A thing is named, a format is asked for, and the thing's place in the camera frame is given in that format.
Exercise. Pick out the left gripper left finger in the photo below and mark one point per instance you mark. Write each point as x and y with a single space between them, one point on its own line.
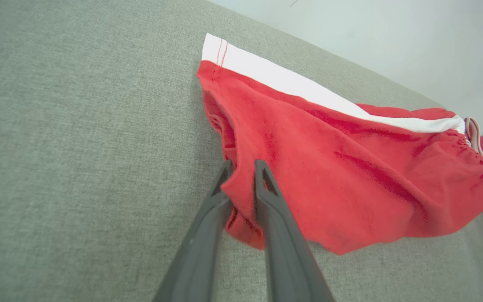
199 251

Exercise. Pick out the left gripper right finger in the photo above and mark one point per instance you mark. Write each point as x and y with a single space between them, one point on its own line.
287 251

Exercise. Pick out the red shorts with white stripe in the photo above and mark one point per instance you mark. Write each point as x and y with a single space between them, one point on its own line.
329 167

